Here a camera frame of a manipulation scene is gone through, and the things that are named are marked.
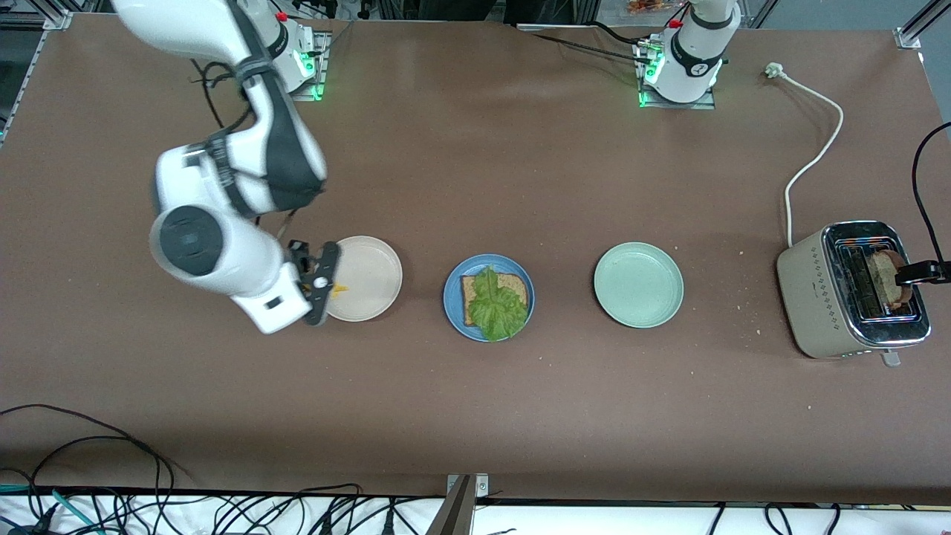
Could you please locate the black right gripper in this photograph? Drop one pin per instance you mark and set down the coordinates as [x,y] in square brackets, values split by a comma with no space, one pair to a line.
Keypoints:
[299,253]

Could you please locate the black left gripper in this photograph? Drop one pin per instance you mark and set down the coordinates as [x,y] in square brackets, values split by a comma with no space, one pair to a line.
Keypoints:
[920,273]

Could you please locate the brown bread slice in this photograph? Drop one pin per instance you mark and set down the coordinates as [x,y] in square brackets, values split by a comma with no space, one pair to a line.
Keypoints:
[469,286]
[884,271]

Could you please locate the yellow mustard squeeze bottle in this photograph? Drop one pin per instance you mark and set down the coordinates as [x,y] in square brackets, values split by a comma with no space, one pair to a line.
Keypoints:
[338,290]

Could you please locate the green lettuce leaf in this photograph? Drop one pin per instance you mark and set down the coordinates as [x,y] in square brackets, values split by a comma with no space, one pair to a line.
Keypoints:
[496,305]

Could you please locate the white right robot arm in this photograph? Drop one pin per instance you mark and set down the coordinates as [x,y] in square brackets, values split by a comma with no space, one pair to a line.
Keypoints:
[223,267]

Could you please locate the beige round plate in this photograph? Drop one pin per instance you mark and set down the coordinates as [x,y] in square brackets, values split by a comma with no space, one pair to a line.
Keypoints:
[368,279]

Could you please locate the blue round plate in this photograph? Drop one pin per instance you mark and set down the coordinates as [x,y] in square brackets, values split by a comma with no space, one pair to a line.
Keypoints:
[453,297]

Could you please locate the light green round plate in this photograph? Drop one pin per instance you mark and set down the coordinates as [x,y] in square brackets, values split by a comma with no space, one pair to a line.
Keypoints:
[639,284]

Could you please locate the beige chrome toaster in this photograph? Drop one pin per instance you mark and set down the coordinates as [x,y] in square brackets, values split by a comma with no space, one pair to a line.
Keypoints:
[810,297]

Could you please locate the orange snack package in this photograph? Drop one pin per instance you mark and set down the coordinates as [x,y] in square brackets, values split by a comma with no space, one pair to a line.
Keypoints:
[650,6]

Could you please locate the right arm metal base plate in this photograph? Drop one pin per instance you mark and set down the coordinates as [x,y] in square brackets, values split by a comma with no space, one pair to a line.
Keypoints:
[325,67]

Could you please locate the aluminium frame profile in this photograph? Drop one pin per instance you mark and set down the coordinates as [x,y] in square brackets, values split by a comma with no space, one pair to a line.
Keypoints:
[910,37]
[59,18]

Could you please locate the metal frame bracket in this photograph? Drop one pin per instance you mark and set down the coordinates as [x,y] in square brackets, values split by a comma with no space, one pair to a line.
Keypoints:
[481,487]

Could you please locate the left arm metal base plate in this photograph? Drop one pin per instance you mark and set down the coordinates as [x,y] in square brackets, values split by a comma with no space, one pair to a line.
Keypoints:
[669,105]

